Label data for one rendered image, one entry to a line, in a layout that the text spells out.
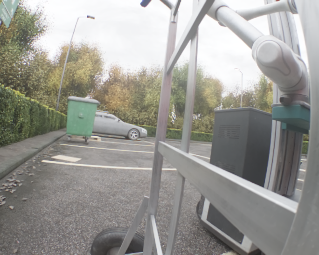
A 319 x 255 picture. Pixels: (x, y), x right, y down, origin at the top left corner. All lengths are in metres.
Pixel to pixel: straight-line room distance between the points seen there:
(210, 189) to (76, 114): 5.58
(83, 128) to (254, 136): 5.14
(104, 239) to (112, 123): 9.62
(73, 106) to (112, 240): 5.17
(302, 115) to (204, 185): 0.72
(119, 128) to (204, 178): 10.09
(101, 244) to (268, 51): 0.95
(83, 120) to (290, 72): 5.45
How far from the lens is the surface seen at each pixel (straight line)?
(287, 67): 0.74
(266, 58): 0.72
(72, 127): 5.70
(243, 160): 1.07
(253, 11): 1.21
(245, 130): 1.08
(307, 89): 0.94
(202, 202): 1.39
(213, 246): 1.18
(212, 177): 0.17
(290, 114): 0.85
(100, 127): 10.11
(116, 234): 0.73
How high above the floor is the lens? 0.64
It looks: 1 degrees up
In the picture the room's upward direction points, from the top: 6 degrees clockwise
